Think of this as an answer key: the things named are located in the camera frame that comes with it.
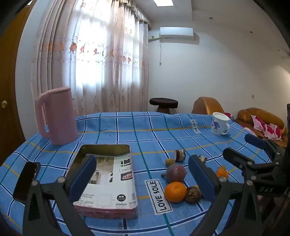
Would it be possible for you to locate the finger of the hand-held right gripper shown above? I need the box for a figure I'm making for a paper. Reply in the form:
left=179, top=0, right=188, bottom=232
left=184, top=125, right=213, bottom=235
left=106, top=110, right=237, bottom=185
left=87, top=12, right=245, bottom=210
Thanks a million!
left=222, top=147, right=257, bottom=173
left=244, top=133, right=286, bottom=157

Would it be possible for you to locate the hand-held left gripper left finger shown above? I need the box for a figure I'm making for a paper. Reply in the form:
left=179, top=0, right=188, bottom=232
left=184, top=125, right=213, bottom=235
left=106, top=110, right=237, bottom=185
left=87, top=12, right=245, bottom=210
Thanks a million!
left=22, top=155, right=98, bottom=236

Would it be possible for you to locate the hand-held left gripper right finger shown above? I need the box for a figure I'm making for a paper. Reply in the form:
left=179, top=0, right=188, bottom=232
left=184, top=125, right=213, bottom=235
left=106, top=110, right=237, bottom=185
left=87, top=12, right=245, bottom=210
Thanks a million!
left=188, top=155, right=264, bottom=236

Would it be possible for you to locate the wrinkled dark passion fruit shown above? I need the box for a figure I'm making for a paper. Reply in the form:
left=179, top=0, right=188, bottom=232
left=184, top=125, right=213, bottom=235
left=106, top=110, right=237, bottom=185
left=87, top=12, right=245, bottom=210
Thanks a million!
left=185, top=186, right=203, bottom=204

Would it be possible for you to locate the small orange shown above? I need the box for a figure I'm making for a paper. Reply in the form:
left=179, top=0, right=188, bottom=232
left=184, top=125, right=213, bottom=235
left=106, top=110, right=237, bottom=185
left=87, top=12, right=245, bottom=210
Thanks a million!
left=216, top=166, right=229, bottom=178

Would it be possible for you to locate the metal tray with printed liner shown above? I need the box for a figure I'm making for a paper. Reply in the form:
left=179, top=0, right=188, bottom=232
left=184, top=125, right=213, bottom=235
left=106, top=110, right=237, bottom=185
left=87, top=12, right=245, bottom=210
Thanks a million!
left=65, top=144, right=139, bottom=219

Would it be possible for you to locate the large purple round fruit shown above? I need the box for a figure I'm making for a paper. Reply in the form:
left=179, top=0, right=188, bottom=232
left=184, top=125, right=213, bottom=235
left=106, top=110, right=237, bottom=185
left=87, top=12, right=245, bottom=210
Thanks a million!
left=166, top=164, right=188, bottom=185

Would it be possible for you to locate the large orange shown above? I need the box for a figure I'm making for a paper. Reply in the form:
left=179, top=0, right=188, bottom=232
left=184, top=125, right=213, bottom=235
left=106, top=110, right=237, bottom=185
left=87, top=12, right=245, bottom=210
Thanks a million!
left=164, top=182, right=187, bottom=203

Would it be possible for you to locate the pink floral cloth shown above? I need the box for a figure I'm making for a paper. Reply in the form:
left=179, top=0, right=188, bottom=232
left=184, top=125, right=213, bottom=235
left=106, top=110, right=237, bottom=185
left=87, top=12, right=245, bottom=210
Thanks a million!
left=251, top=115, right=282, bottom=141

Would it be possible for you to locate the brown leather sofa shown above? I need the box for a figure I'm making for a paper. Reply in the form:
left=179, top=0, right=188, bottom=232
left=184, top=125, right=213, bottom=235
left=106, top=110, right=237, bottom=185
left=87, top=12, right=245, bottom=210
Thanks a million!
left=234, top=108, right=287, bottom=141

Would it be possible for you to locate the white mug with blue flowers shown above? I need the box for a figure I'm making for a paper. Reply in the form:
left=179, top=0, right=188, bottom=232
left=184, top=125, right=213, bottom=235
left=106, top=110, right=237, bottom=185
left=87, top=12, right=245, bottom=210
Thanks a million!
left=211, top=112, right=231, bottom=136

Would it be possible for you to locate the black smartphone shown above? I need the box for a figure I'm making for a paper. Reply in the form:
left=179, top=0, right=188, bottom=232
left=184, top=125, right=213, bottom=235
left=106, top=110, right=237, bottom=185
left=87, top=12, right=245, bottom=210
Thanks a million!
left=12, top=162, right=41, bottom=203

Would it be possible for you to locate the brown leather armchair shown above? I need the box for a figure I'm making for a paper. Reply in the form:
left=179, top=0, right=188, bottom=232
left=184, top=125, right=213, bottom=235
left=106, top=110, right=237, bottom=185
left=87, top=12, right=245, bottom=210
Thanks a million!
left=191, top=97, right=229, bottom=115

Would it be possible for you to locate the blue plaid tablecloth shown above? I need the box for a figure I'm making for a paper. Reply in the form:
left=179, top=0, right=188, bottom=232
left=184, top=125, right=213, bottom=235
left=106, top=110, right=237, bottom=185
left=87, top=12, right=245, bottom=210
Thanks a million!
left=0, top=112, right=281, bottom=236

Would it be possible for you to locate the pink kettle jug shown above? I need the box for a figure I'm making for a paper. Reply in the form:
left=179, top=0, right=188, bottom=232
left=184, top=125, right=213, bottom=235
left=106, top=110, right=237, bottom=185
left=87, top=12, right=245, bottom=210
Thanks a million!
left=34, top=87, right=78, bottom=146

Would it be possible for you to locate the dark round wooden stool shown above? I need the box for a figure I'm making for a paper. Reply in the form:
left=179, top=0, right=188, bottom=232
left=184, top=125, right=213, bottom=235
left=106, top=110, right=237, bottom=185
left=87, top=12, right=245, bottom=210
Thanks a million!
left=149, top=98, right=179, bottom=114

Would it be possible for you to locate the sheer floral curtain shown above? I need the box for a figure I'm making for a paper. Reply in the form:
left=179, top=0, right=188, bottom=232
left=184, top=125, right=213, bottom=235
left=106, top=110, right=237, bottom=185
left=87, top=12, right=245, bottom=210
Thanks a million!
left=30, top=0, right=151, bottom=114

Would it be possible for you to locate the brown wooden door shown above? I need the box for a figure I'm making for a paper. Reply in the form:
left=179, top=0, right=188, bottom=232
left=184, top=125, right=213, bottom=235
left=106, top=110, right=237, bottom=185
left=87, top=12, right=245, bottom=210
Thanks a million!
left=0, top=5, right=29, bottom=148

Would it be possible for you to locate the white wall air conditioner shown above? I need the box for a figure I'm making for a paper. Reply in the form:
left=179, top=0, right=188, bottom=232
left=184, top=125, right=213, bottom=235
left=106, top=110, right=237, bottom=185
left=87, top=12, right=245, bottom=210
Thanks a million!
left=159, top=27, right=195, bottom=41

